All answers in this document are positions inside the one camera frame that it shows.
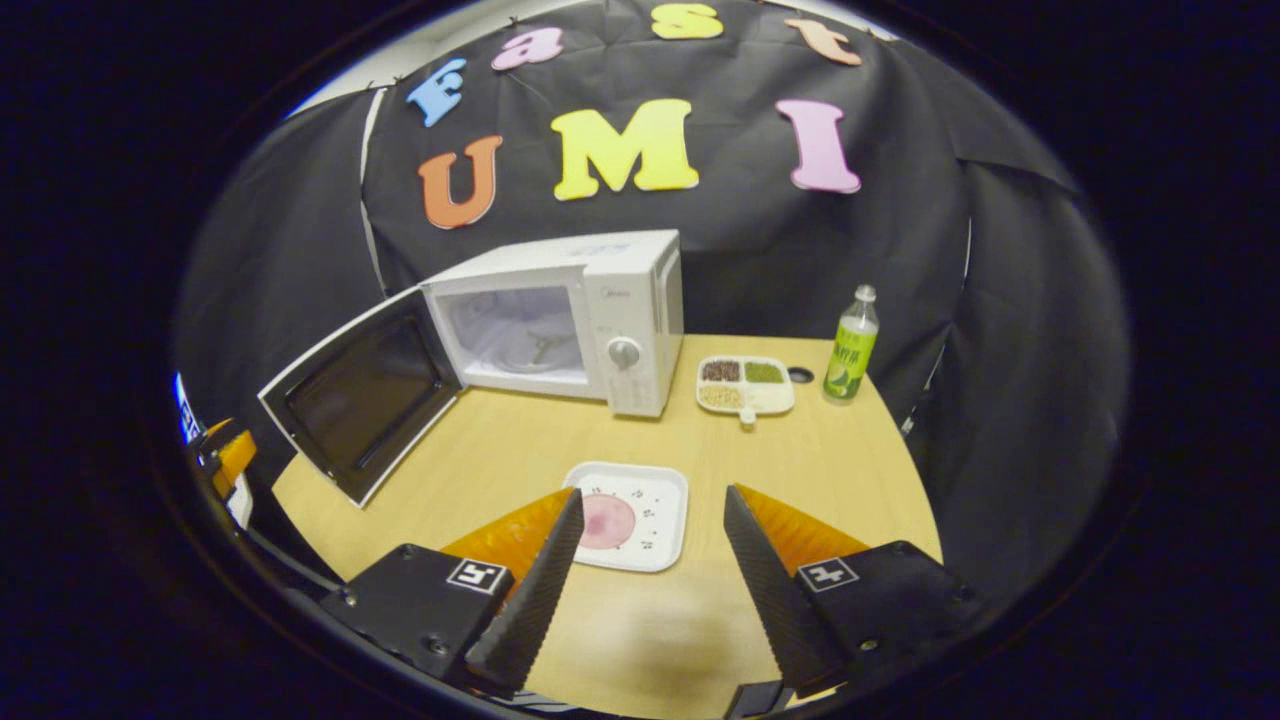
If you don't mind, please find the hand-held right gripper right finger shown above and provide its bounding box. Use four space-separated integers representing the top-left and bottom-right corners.
722 484 989 701

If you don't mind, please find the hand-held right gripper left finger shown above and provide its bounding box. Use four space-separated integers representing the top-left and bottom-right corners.
318 487 587 701

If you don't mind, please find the pink round meat slice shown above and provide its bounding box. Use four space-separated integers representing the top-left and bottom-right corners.
580 492 638 551

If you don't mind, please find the white square plate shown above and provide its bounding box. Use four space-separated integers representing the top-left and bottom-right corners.
562 461 690 574

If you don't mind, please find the white microwave oven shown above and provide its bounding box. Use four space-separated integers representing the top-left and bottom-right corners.
257 229 686 509

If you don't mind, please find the glass microwave turntable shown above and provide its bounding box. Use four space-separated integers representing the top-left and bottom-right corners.
497 333 584 378

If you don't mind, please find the white divided bean tray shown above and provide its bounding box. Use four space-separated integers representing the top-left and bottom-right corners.
696 355 797 429

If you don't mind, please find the green drink bottle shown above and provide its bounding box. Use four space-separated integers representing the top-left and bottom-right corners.
822 284 881 405

